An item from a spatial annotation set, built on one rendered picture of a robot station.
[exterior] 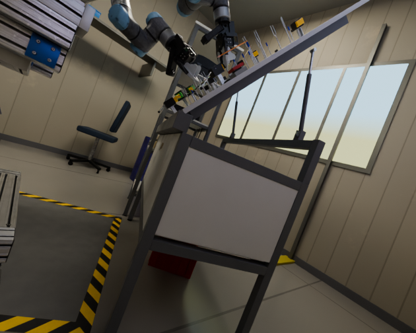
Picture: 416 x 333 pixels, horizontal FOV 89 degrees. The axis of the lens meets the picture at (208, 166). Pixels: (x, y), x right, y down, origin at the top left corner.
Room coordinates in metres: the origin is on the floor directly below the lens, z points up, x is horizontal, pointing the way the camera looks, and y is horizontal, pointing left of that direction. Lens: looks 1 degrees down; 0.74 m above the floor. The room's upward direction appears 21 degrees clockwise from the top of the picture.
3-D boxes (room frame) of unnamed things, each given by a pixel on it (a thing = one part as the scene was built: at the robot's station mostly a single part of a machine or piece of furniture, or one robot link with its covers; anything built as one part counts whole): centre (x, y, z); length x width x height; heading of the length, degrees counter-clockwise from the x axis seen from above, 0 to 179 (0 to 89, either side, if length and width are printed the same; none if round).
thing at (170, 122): (1.30, 0.32, 0.83); 1.18 x 0.05 x 0.06; 18
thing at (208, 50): (2.24, 0.42, 0.93); 0.61 x 0.50 x 1.85; 18
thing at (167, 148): (1.04, 0.22, 0.60); 0.55 x 0.03 x 0.39; 18
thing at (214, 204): (1.40, 0.02, 0.60); 1.17 x 0.58 x 0.40; 18
